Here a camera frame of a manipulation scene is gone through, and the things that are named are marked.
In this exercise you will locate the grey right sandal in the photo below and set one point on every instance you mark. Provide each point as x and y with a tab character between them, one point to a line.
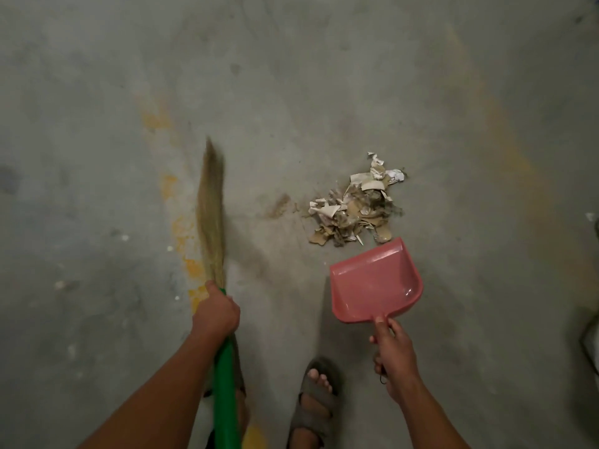
313	411

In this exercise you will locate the person's left thumb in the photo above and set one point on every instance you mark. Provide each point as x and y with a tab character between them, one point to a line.
213	288

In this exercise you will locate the person's left hand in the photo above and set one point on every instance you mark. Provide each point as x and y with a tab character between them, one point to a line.
216	315

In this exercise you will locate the pile of paper scraps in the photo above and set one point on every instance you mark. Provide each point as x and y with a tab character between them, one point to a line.
355	205

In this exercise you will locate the grey sandal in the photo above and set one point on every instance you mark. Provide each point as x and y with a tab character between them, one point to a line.
313	411
239	369

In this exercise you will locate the person's left forearm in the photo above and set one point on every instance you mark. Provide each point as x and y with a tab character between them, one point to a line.
161	395

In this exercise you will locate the pink plastic dustpan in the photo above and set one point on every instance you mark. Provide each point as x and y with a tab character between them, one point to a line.
374	282

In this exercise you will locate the person's right thumb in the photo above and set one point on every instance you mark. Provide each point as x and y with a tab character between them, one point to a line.
381	329

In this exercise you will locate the person's right hand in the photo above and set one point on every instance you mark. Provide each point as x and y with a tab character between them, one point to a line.
397	357

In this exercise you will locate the grey left sandal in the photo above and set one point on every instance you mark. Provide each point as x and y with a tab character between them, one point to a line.
239	369

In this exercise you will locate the person's right foot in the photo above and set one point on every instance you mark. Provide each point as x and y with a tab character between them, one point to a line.
314	402

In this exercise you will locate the person's right forearm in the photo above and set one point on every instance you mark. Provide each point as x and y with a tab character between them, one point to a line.
428	416

